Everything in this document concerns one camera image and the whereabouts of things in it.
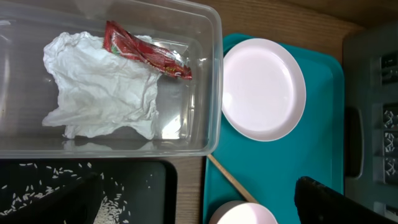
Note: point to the teal serving tray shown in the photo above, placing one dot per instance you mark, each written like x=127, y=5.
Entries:
x=269, y=170

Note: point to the cooked white rice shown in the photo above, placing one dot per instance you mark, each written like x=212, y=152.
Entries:
x=109, y=211

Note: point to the black plastic tray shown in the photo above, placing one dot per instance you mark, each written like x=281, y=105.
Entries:
x=149, y=186

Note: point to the left wooden chopstick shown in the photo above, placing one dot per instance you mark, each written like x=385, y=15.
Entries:
x=236, y=184

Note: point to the red snack wrapper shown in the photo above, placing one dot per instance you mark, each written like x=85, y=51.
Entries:
x=120, y=42

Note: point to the grey dishwasher rack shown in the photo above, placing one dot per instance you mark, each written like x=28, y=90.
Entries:
x=370, y=67

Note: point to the clear plastic bin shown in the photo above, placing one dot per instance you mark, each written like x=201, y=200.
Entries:
x=189, y=117

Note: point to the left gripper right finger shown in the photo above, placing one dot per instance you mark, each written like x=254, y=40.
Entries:
x=319, y=204

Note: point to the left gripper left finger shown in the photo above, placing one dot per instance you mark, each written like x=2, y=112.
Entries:
x=77, y=202

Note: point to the large white plate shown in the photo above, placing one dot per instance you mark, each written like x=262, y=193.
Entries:
x=264, y=92

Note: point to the white napkin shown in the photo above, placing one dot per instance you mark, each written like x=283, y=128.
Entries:
x=99, y=92

